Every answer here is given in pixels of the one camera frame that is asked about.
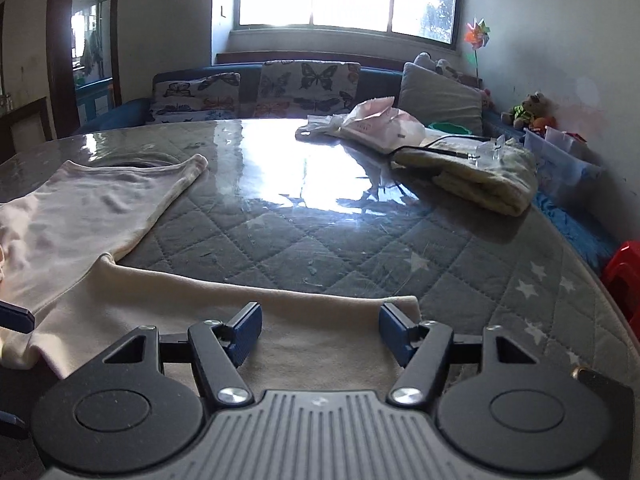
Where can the grey pillow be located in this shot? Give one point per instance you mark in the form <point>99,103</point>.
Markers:
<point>440,102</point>

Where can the pink white plastic bag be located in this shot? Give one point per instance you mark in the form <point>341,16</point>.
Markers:
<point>380,122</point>

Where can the translucent plastic storage box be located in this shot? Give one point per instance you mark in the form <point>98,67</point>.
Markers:
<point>560,165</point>

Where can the cream shirt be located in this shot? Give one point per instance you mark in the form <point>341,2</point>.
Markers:
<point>100,220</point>

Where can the wooden door frame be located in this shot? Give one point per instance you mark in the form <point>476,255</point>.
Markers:
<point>57,45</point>

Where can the red plastic stool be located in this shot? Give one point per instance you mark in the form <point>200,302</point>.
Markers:
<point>625,275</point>

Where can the dark wooden chair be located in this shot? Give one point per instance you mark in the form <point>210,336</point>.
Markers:
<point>25,130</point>

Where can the blue fuzzy blanket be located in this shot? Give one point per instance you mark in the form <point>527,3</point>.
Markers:
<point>570,225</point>

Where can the large butterfly print cushion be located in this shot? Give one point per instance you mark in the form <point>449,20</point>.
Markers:
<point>310,87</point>

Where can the small butterfly print cushion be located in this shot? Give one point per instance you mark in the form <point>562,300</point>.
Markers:
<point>195,97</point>

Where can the teddy bear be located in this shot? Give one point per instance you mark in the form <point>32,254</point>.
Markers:
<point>532,107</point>

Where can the green bowl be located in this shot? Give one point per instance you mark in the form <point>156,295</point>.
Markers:
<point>450,127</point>

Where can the grey quilted star table cover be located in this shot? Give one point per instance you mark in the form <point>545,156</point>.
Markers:
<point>350,240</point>

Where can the clear plastic bag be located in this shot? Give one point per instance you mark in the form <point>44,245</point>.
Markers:
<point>320,126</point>

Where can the clear plastic packet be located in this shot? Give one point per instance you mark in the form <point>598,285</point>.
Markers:
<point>487,150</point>

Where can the blue sofa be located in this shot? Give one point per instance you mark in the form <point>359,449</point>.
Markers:
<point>380,80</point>

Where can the grey plush toy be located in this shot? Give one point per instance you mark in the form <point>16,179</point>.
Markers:
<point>440,65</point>

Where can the folded yellow towel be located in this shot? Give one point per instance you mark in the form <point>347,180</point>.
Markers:
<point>490,180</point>

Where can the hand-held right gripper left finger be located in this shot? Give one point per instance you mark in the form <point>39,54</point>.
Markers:
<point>247,332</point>

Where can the colourful pinwheel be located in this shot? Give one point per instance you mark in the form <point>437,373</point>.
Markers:
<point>476,35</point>

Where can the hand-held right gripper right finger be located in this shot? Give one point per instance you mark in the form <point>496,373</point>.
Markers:
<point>395,332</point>

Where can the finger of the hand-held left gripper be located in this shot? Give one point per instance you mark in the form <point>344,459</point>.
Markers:
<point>14,317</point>
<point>11,424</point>

